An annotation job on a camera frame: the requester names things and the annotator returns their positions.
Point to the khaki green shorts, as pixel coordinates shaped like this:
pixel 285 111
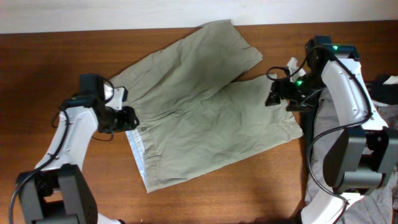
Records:
pixel 195 116

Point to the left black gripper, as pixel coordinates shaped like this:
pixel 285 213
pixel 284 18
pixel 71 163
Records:
pixel 127 118

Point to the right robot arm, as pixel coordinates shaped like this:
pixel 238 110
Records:
pixel 362 158

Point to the white cloth piece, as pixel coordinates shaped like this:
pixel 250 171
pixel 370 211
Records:
pixel 392 80

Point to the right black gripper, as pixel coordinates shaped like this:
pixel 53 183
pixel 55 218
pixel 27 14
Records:
pixel 283 93

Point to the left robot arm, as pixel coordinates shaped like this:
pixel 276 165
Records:
pixel 56 190

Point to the black garment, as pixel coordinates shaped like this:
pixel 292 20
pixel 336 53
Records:
pixel 381 95

